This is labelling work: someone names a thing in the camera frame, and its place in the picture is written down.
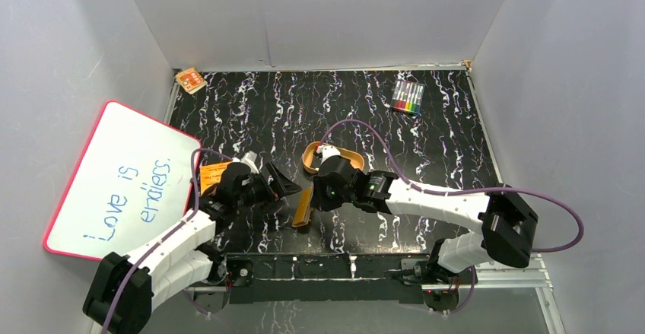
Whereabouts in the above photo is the pack of coloured markers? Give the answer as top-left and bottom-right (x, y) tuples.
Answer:
(389, 80), (425, 115)

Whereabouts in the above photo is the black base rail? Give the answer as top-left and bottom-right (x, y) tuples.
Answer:
(176, 250), (480, 317)

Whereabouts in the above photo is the orange leather card holder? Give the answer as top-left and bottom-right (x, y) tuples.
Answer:
(292, 188), (313, 228)

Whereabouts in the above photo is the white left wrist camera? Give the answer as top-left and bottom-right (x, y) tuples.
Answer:
(240, 151), (259, 174)

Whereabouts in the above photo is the pink framed whiteboard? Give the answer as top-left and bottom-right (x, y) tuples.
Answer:
(43, 100), (202, 260)

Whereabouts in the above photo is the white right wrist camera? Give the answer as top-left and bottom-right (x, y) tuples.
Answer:
(314, 143), (341, 164)

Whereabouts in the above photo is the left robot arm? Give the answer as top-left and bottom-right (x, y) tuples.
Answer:
(82, 160), (302, 333)

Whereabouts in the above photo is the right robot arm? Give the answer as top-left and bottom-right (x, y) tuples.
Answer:
(310, 156), (539, 284)

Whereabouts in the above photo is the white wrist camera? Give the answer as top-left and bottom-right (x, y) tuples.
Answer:
(314, 143), (341, 164)
(240, 151), (259, 174)

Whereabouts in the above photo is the tan oval tray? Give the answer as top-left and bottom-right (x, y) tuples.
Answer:
(301, 142), (365, 174)

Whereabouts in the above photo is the orange paperback book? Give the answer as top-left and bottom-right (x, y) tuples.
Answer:
(199, 161), (230, 196)

